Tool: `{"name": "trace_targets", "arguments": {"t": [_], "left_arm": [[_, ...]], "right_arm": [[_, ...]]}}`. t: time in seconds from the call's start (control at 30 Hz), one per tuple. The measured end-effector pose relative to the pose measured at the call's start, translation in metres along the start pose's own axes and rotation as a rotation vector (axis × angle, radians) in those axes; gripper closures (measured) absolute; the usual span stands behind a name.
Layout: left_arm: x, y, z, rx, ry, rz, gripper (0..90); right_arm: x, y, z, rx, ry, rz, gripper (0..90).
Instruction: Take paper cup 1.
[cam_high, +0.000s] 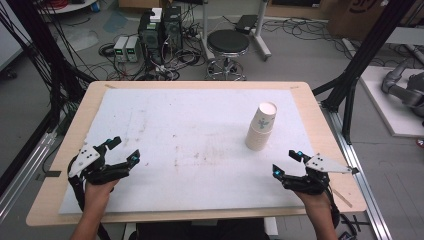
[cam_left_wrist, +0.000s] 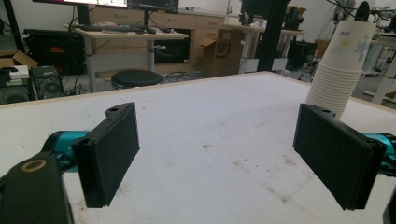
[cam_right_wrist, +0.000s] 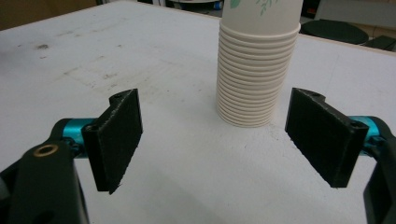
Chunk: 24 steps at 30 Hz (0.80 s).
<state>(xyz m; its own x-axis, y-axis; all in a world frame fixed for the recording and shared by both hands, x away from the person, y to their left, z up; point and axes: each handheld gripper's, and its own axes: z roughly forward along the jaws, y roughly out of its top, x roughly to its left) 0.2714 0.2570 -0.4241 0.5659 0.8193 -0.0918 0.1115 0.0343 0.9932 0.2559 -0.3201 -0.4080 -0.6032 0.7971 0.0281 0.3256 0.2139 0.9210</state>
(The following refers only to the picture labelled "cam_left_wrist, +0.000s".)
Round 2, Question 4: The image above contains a black metal frame post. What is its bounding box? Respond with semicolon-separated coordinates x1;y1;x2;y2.
256;0;292;73
2;0;26;53

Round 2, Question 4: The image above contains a white-legged wooden desk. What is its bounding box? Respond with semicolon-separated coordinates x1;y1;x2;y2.
64;25;190;93

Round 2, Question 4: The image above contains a wide computer monitor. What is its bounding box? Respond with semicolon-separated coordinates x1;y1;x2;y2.
32;0;129;8

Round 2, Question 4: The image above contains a white foam mat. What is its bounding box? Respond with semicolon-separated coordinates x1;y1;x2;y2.
0;73;396;224

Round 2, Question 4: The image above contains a black round stool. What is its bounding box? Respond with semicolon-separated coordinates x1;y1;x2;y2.
110;68;164;90

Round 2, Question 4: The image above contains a black equipment case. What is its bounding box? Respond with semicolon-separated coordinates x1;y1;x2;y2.
22;28;87;76

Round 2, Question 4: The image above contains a printed cardboard box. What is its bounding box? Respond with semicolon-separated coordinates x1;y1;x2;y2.
199;29;246;78

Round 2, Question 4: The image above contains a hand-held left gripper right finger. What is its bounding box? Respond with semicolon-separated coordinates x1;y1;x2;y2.
292;103;388;211

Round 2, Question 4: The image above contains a black computer tower with fan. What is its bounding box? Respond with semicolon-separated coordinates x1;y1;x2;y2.
30;65;65;100

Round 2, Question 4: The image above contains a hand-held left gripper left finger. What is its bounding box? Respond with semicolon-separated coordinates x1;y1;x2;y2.
72;102;140;209

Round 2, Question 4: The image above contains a stack of white paper cups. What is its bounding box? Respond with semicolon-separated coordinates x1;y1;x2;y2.
305;20;377;119

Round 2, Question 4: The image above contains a small white box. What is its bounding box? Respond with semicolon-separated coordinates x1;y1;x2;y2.
8;64;31;80

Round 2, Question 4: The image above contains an open cardboard box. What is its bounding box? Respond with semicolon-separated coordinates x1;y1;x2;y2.
0;50;39;70

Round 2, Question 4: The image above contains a dark computer monitor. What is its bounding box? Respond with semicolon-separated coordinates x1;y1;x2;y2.
127;0;180;15

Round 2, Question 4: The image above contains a black keyboard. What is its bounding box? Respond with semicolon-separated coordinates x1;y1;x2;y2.
79;24;145;34

